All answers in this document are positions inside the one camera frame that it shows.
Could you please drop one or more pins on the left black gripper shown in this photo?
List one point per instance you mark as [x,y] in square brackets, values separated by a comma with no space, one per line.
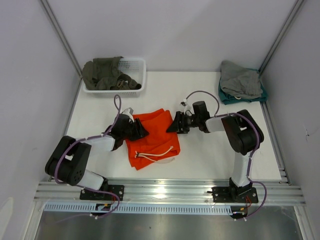
[140,132]

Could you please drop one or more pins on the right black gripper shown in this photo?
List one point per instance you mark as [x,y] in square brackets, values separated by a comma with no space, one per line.
[176,126]

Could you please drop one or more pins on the orange shorts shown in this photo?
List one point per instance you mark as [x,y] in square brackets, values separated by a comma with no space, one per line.
[159,145]

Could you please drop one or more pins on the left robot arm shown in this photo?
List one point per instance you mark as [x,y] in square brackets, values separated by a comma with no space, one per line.
[68,162]

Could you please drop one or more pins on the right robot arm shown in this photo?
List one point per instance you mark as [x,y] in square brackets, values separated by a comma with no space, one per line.
[244,136]

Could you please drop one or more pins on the teal folded shorts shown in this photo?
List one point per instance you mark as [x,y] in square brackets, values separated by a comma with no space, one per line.
[227,99]

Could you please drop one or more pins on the olive green shorts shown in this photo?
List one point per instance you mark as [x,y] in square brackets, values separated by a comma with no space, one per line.
[103,74]

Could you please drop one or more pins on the grey folded shorts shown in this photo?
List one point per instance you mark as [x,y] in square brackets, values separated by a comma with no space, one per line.
[240,82]

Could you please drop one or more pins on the white plastic basket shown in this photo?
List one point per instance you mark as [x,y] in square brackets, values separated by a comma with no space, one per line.
[134,67]

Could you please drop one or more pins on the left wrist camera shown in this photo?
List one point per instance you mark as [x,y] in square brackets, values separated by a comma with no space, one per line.
[129,113]

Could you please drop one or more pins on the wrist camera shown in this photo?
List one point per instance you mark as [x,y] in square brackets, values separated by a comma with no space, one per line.
[185,106]
[129,113]

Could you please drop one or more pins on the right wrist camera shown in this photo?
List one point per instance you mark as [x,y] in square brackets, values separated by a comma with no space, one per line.
[185,106]

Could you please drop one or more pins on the slotted cable duct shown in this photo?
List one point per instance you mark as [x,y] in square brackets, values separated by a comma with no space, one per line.
[140,208]

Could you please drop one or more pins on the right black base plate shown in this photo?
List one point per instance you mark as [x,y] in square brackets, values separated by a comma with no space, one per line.
[228,194]

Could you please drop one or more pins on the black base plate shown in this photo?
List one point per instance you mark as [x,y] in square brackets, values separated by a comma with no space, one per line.
[118,190]
[228,194]

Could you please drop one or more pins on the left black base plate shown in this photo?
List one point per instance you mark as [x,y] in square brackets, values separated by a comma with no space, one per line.
[118,190]

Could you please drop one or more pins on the aluminium mounting rail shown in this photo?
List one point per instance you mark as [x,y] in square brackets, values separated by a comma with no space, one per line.
[173,192]

